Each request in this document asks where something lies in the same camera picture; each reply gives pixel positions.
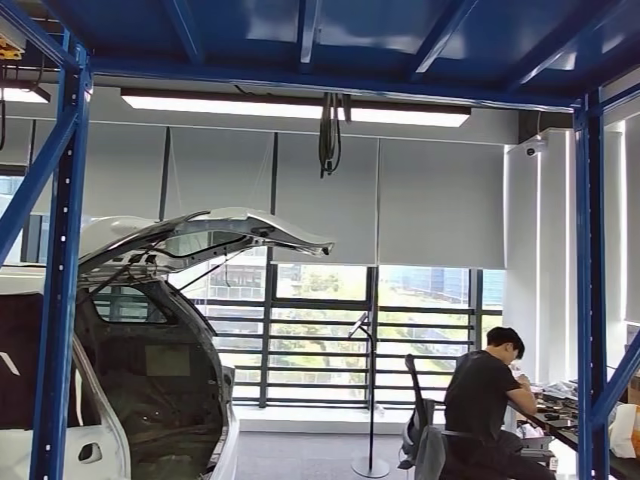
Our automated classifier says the blue steel shelf rack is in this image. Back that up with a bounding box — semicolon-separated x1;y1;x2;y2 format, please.
0;0;640;480

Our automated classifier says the pale grey roller blind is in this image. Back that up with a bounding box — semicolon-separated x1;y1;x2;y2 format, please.
379;137;506;270
29;122;168;220
273;134;380;266
166;127;276;220

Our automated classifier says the ceiling light panel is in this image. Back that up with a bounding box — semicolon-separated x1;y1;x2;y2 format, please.
0;84;51;105

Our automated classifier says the white plastic bag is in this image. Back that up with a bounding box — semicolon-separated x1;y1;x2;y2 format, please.
608;404;640;460

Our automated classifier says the grey jacket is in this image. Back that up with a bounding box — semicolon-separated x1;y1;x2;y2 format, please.
414;425;447;480

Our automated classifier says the dark desk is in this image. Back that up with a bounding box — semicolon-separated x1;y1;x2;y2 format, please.
522;382;640;480

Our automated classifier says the person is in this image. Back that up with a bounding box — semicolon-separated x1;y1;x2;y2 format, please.
442;326;556;480

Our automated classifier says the black office chair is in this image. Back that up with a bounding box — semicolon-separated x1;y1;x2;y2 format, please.
398;354;436;465

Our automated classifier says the yellow cable trolley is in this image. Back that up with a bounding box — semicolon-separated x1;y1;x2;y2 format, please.
0;36;25;62

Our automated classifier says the black floor stand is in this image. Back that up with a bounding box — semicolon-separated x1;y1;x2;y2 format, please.
348;312;391;480

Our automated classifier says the hanging black cable bundle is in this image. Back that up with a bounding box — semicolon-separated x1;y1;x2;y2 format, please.
318;92;352;179

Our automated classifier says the dark railed window frame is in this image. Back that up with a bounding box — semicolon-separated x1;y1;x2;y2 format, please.
189;263;506;409

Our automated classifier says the white car body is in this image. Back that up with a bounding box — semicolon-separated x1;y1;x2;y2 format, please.
0;207;336;480

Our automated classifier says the long ceiling light bar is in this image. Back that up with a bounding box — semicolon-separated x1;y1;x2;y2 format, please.
121;87;472;129

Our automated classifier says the pile of small parts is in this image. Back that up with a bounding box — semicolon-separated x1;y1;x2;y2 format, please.
532;380;578;409

